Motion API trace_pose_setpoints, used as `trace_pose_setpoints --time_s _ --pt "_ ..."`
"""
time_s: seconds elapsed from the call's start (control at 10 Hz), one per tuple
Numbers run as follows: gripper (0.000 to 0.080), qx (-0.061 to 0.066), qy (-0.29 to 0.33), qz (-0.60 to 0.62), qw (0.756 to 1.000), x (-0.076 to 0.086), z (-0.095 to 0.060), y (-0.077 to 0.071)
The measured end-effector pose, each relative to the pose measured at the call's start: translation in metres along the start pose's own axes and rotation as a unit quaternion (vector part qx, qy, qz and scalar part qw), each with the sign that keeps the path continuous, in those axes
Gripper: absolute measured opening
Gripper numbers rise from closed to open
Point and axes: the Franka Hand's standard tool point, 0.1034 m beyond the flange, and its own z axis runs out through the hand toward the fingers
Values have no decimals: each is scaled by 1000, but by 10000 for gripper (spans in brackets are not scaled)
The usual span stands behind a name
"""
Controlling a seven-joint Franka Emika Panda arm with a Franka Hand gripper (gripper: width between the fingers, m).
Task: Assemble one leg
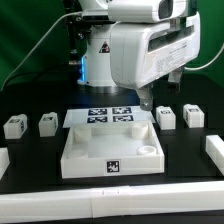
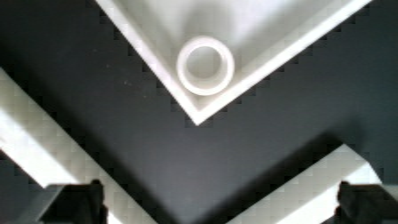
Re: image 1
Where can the white front rail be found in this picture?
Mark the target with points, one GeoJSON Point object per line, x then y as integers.
{"type": "Point", "coordinates": [112, 201]}

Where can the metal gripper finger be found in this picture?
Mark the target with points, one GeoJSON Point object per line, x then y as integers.
{"type": "Point", "coordinates": [174, 79]}
{"type": "Point", "coordinates": [146, 97]}

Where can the white sheet with tags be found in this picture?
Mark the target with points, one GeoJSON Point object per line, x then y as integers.
{"type": "Point", "coordinates": [106, 115]}

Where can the white obstacle block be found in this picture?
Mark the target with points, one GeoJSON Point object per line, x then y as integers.
{"type": "Point", "coordinates": [215, 149]}
{"type": "Point", "coordinates": [4, 161]}

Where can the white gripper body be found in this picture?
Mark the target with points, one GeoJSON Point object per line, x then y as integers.
{"type": "Point", "coordinates": [142, 53]}

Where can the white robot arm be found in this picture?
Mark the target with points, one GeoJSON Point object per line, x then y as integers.
{"type": "Point", "coordinates": [89, 30]}

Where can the white left obstacle block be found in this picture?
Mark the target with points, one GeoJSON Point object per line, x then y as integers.
{"type": "Point", "coordinates": [4, 161]}

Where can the white square tabletop tray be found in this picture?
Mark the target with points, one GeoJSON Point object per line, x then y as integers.
{"type": "Point", "coordinates": [112, 149]}

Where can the white right obstacle block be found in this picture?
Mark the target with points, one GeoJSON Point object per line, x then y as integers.
{"type": "Point", "coordinates": [215, 149]}

